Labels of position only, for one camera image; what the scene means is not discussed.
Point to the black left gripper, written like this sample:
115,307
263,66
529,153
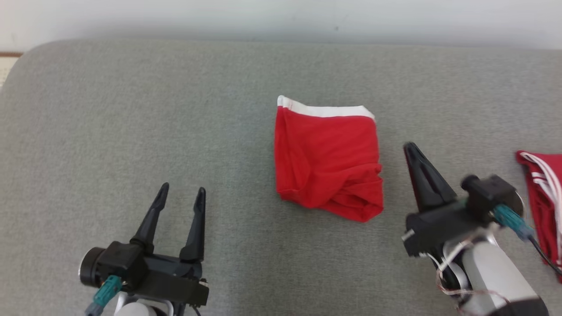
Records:
175,281

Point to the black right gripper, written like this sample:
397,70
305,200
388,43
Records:
439,228

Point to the red shorts with white stripe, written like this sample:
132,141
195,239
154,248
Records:
329,162

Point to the red basketball jersey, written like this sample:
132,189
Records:
544,197

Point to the cream perforated laundry basket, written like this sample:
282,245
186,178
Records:
6,70

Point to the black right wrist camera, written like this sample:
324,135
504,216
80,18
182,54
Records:
491,193

